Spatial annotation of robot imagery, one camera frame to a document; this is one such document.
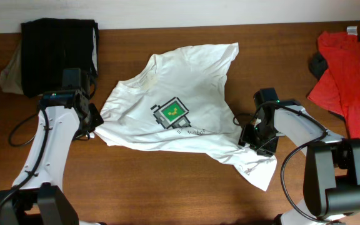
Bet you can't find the white t-shirt with robot print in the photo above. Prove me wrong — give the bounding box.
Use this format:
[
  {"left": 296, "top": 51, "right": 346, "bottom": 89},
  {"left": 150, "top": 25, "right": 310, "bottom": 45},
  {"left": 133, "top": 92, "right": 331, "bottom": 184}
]
[{"left": 95, "top": 43, "right": 277, "bottom": 190}]

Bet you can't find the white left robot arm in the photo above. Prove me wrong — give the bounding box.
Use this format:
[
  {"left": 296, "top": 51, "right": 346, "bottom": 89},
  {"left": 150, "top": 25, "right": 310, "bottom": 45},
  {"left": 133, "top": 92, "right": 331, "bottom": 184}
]
[{"left": 0, "top": 68, "right": 104, "bottom": 225}]

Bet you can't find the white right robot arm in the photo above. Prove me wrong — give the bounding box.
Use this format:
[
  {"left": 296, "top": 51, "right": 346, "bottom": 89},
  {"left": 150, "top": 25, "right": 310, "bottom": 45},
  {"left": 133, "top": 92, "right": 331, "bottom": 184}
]
[{"left": 239, "top": 88, "right": 360, "bottom": 225}]

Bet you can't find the black folded garment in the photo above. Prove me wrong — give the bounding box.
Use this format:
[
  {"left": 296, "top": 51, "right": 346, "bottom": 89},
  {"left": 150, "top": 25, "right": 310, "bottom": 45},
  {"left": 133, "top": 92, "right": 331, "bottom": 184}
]
[{"left": 21, "top": 18, "right": 99, "bottom": 98}]

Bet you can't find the beige folded garment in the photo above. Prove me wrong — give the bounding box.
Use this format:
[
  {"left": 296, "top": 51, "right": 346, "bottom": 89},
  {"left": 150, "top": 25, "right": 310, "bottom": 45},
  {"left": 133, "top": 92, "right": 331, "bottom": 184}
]
[{"left": 0, "top": 42, "right": 24, "bottom": 95}]

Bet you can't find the dark garment under red shirt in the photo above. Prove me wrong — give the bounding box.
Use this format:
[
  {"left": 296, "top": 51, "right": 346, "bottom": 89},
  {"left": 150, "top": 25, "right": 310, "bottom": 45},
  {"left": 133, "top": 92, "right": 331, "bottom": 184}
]
[{"left": 308, "top": 52, "right": 328, "bottom": 80}]

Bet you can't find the red t-shirt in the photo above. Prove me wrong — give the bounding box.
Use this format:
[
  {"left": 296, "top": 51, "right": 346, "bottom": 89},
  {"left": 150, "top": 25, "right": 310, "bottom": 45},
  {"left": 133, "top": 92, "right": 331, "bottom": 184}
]
[{"left": 308, "top": 32, "right": 360, "bottom": 139}]

